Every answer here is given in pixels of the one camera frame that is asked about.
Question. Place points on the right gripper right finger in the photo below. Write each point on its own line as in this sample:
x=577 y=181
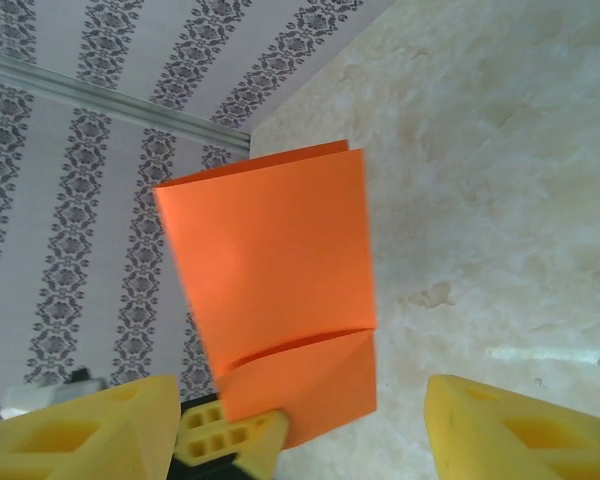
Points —
x=505 y=440

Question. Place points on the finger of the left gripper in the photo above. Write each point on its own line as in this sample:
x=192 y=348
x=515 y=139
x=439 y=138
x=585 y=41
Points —
x=202 y=417
x=230 y=445

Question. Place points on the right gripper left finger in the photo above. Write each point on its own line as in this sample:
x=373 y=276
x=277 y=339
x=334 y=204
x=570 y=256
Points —
x=80 y=440

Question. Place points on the orange paper sheet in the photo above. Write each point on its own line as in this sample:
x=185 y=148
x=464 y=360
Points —
x=270 y=250

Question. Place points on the aluminium frame post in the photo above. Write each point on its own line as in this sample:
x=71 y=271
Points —
x=105 y=100

